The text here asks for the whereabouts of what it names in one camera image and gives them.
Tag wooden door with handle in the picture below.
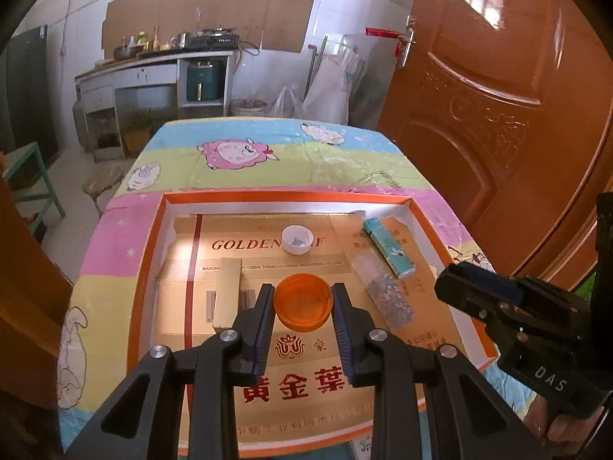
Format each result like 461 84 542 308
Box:
377 0 604 260

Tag brown planter box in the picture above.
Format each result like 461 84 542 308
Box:
122 122 154 156

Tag small gold box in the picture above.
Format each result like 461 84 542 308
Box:
212 257 243 331

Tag green wooden stool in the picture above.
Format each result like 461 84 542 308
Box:
0 141 66 231

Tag orange-rimmed shallow cardboard box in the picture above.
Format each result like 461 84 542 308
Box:
128 189 499 458

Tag teal patterned lighter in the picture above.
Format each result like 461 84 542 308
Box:
362 218 415 279

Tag cardboard sheets on wall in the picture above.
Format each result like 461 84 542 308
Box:
100 0 317 53

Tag printed cartoon tablecloth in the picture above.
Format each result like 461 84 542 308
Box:
56 117 542 460

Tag gas cylinder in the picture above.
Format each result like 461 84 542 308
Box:
72 98 87 140

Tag grey kitchen cabinet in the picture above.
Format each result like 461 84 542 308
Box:
74 48 235 154

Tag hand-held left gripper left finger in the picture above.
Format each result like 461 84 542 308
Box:
67 284 277 460

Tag white bottle cap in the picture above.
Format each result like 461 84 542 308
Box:
282 225 314 256

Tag black gas stove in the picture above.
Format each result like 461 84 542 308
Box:
184 26 240 51

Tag teal air fryer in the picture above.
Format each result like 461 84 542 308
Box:
186 60 225 104

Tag round bucket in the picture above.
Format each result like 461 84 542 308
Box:
229 99 268 117

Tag orange bottle cap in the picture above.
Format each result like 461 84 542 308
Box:
273 273 334 331

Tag white woven sack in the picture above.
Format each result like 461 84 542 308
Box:
302 48 365 125

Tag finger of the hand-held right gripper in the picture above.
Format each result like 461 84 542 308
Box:
460 261 523 300
435 266 490 321

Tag grey wall pipe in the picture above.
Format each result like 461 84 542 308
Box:
308 44 320 92

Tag person's right hand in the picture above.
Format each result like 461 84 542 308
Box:
524 390 606 452

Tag round cushioned stool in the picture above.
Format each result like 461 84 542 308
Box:
82 163 128 216

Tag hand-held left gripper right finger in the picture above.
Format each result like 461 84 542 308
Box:
330 283 537 460

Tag metal door handle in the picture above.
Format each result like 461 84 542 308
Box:
397 28 417 69

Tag white plastic bag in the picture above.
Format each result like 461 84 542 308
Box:
270 86 303 118

